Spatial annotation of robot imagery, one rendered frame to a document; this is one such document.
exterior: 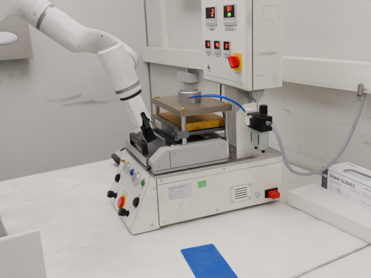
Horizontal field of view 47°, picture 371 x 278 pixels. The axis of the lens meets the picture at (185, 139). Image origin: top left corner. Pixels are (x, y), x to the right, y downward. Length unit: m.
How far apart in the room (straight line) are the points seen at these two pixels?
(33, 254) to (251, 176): 0.82
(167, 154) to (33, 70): 1.64
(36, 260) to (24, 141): 2.04
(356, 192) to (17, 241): 1.02
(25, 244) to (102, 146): 2.20
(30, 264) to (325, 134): 1.27
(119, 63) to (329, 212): 0.78
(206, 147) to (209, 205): 0.19
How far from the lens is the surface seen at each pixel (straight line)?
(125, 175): 1.52
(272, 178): 1.49
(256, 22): 1.37
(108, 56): 1.33
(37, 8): 1.39
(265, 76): 1.40
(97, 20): 2.89
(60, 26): 1.37
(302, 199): 1.47
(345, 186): 1.48
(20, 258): 0.84
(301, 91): 1.84
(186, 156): 1.32
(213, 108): 1.35
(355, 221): 1.35
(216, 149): 1.36
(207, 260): 1.20
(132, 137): 1.45
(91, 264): 1.24
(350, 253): 1.28
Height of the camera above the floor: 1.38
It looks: 16 degrees down
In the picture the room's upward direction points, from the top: 3 degrees counter-clockwise
